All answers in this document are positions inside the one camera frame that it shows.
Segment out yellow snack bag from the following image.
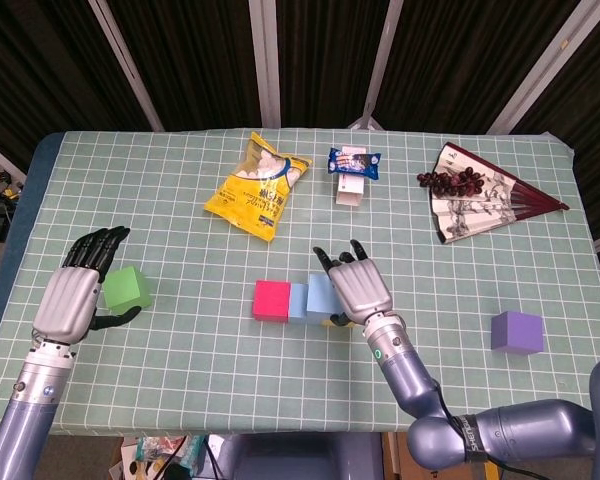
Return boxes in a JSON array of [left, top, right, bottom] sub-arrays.
[[203, 131, 315, 245]]

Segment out green checkered tablecloth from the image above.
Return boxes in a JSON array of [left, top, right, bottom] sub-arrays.
[[0, 128, 600, 435]]

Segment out dark red grape bunch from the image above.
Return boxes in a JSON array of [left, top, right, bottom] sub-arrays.
[[416, 168, 486, 198]]

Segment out painted paper folding fan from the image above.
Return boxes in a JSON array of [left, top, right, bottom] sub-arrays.
[[428, 141, 571, 246]]

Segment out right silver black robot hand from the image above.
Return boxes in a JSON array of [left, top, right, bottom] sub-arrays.
[[313, 239, 395, 329]]

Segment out brown cardboard box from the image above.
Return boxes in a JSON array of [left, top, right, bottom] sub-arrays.
[[383, 432, 411, 476]]

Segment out tangled cable bundle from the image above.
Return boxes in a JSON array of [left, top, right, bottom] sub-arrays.
[[0, 169, 25, 211]]

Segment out blue cookie packet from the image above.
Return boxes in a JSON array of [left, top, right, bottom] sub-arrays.
[[328, 146, 384, 180]]

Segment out blue-grey robot torso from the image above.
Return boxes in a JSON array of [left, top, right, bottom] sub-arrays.
[[214, 432, 385, 480]]

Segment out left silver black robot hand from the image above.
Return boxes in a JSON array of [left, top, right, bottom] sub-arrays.
[[32, 226, 142, 345]]

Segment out light blue foam cube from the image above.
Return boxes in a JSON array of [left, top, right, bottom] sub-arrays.
[[287, 282, 311, 324], [305, 272, 342, 317]]

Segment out teal printed plastic bag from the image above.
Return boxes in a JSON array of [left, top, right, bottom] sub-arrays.
[[134, 434, 207, 476]]

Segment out purple foam cube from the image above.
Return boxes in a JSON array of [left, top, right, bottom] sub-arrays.
[[490, 310, 545, 356]]

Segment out red foam cube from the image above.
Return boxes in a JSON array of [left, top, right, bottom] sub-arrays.
[[252, 279, 293, 324]]

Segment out green foam cube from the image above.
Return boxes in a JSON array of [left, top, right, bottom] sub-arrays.
[[102, 266, 155, 311]]

